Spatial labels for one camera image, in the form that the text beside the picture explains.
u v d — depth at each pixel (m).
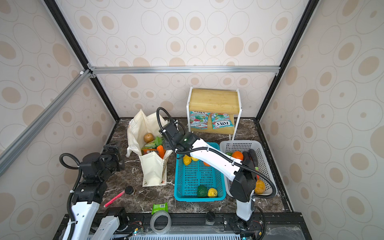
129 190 0.74
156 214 0.74
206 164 0.51
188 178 0.88
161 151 0.87
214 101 0.85
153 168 0.78
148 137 0.94
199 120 0.93
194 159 0.94
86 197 0.48
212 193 0.78
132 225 0.73
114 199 0.80
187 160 0.92
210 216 0.77
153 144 0.91
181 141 0.55
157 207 0.77
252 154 0.93
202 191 0.78
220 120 0.95
